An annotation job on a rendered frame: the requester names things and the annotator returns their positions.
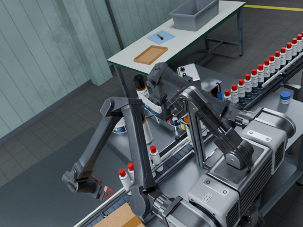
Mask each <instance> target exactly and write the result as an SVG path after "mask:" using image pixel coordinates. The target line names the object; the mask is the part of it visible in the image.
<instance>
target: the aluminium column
mask: <svg viewBox="0 0 303 227"><path fill-rule="evenodd" d="M183 78H184V79H185V80H187V81H189V82H190V83H192V84H193V78H192V77H190V76H188V75H185V76H184V77H183ZM187 115H188V121H189V126H190V131H191V135H192V140H193V146H194V151H195V155H196V160H197V165H199V166H200V167H202V168H203V167H204V165H203V162H204V161H205V160H206V154H205V149H204V143H203V137H202V130H201V124H200V120H199V119H198V117H197V116H196V115H195V114H192V113H190V112H187Z"/></svg>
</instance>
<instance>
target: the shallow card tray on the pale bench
mask: <svg viewBox="0 0 303 227"><path fill-rule="evenodd" d="M167 50H168V48H167V47H163V46H156V45H151V46H150V47H148V48H147V49H146V50H144V51H143V52H142V53H141V54H140V55H138V56H137V57H136V58H134V59H133V60H134V62H136V63H141V64H147V65H151V64H152V63H153V62H154V61H156V60H157V59H158V58H159V57H160V56H162V55H163V54H164V53H165V52H166V51H167Z"/></svg>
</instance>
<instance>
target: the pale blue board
mask: <svg viewBox="0 0 303 227"><path fill-rule="evenodd" d="M157 34H159V35H160V36H161V37H163V40H161V39H160V37H159V36H158V35H157ZM174 37H175V36H174V35H172V34H169V33H167V32H165V31H163V30H161V31H159V32H157V33H155V34H153V35H151V36H149V37H147V39H149V40H151V41H153V42H155V43H157V44H159V45H160V44H162V43H164V42H166V41H168V40H170V39H172V38H174Z"/></svg>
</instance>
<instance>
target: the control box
mask: <svg viewBox="0 0 303 227"><path fill-rule="evenodd" d="M183 67H184V69H185V71H184V72H181V71H180V68H181V67H178V69H177V72H178V75H179V76H181V77H182V74H183V73H186V74H187V75H188V76H190V77H192V78H193V84H194V85H195V86H197V87H198V88H200V89H202V86H201V80H200V77H199V75H198V72H197V69H196V67H195V64H189V65H185V66H183Z"/></svg>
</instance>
